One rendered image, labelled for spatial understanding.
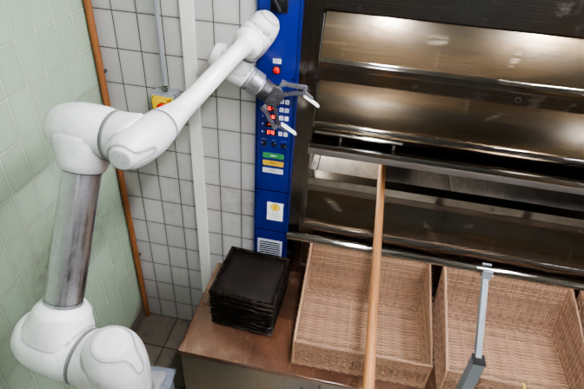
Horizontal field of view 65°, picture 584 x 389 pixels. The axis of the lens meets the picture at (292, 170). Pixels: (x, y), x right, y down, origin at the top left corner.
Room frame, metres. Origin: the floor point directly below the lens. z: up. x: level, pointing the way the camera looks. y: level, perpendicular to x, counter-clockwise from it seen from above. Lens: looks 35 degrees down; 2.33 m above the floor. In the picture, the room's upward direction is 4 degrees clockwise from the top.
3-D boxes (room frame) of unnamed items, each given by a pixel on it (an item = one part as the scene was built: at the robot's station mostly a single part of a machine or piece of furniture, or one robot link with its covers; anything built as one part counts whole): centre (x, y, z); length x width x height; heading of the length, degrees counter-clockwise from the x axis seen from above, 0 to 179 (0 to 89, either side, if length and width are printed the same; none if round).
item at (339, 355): (1.30, -0.35, 0.72); 0.56 x 0.49 x 0.28; 82
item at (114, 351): (0.70, 0.44, 1.17); 0.18 x 0.16 x 0.22; 74
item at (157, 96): (1.66, 0.53, 1.46); 0.10 x 0.07 x 0.10; 81
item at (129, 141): (0.98, 0.40, 1.70); 0.18 x 0.14 x 0.13; 164
